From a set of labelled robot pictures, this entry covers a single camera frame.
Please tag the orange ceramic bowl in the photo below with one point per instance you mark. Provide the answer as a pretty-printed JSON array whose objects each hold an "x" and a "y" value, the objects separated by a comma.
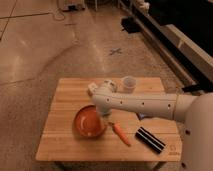
[{"x": 88, "y": 123}]

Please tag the white device on floor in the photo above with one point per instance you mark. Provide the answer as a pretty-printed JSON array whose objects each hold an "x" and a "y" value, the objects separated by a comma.
[{"x": 65, "y": 5}]

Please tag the orange toy carrot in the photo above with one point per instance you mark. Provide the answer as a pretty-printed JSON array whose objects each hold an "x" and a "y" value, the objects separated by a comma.
[{"x": 120, "y": 133}]

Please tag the black striped box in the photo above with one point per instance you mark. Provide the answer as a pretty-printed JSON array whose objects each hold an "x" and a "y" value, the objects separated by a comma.
[{"x": 150, "y": 140}]

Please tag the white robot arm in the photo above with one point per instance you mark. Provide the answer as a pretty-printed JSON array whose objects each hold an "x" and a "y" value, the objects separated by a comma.
[{"x": 196, "y": 112}]

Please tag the blue sponge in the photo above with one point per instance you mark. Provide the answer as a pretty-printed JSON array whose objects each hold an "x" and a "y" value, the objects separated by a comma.
[{"x": 141, "y": 116}]

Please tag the black box on floor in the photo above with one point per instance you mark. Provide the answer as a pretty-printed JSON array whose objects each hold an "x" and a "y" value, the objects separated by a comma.
[{"x": 130, "y": 25}]

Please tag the white milk carton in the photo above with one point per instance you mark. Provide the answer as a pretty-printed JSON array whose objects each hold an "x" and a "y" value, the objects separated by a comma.
[{"x": 92, "y": 88}]

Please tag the wooden table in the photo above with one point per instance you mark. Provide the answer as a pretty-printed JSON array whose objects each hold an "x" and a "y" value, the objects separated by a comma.
[{"x": 61, "y": 142}]

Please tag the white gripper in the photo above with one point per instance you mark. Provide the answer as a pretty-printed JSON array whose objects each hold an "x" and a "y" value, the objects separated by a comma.
[{"x": 103, "y": 118}]

